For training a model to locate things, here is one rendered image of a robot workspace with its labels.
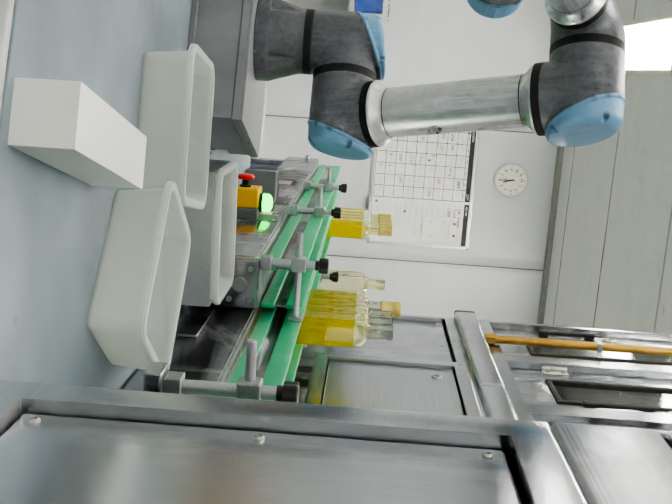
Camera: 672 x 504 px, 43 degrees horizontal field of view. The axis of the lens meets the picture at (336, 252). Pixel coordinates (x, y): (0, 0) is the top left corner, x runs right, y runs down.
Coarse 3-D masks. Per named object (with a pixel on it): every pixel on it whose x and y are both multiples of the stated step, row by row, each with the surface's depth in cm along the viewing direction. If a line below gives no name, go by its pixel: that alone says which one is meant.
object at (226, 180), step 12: (228, 168) 142; (216, 180) 137; (228, 180) 152; (216, 192) 136; (228, 192) 152; (216, 204) 136; (228, 204) 153; (216, 216) 137; (228, 216) 153; (216, 228) 137; (228, 228) 154; (216, 240) 138; (228, 240) 154; (216, 252) 138; (228, 252) 155; (216, 264) 139; (228, 264) 155; (216, 276) 139; (228, 276) 155; (216, 288) 139; (228, 288) 151; (216, 300) 140
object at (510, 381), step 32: (416, 320) 238; (448, 320) 236; (480, 320) 238; (352, 352) 209; (384, 352) 210; (416, 352) 211; (448, 352) 212; (480, 352) 204; (512, 352) 218; (544, 352) 221; (576, 352) 223; (608, 352) 224; (480, 384) 184; (512, 384) 190; (544, 384) 197; (576, 384) 198; (608, 384) 198; (640, 384) 201; (512, 416) 167; (544, 416) 175; (576, 416) 175; (608, 416) 175; (640, 416) 177
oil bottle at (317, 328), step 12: (312, 312) 172; (324, 312) 173; (312, 324) 169; (324, 324) 168; (336, 324) 168; (348, 324) 168; (360, 324) 168; (300, 336) 169; (312, 336) 169; (324, 336) 169; (336, 336) 169; (348, 336) 169; (360, 336) 169
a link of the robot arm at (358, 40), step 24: (312, 24) 151; (336, 24) 151; (360, 24) 151; (312, 48) 152; (336, 48) 151; (360, 48) 151; (384, 48) 151; (312, 72) 156; (360, 72) 150; (384, 72) 154
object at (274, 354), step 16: (320, 256) 219; (304, 304) 172; (272, 320) 161; (256, 336) 150; (272, 336) 152; (288, 336) 151; (272, 352) 143; (288, 352) 143; (240, 368) 134; (256, 368) 136; (272, 368) 135; (272, 384) 128; (272, 400) 122
